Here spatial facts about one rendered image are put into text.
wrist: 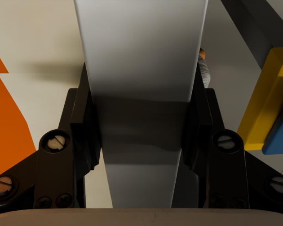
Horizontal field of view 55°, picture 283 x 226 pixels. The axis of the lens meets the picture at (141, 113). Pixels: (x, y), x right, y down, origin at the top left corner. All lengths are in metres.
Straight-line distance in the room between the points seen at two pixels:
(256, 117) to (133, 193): 0.18
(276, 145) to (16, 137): 0.25
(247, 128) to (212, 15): 1.05
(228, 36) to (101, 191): 1.25
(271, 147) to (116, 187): 0.21
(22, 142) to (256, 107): 0.22
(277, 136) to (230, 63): 1.23
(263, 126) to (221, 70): 1.23
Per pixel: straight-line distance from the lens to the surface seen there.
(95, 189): 0.24
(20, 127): 0.19
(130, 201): 0.18
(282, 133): 0.31
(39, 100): 0.16
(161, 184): 0.16
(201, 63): 1.23
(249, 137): 0.33
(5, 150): 0.21
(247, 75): 1.63
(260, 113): 0.30
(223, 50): 1.47
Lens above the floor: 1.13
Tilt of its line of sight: 43 degrees down
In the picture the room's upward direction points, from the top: 175 degrees clockwise
